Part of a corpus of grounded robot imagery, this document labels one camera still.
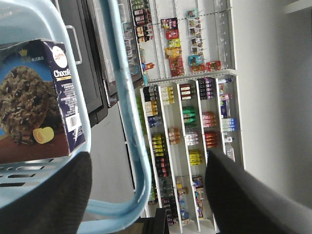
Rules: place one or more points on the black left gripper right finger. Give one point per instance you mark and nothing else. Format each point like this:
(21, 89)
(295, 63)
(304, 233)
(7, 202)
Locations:
(242, 204)

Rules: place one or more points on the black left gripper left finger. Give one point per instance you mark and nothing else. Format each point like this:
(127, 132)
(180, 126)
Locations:
(55, 207)

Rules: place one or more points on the blue chocolate cookie box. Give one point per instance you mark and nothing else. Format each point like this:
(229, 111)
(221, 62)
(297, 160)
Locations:
(39, 114)

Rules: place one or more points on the light blue plastic basket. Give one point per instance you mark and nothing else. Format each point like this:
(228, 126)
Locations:
(24, 20)

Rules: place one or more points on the white store shelving unit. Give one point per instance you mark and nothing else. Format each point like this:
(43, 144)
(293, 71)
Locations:
(183, 122)

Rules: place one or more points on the white pegboard snack rack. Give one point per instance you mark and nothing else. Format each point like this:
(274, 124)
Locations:
(176, 39)

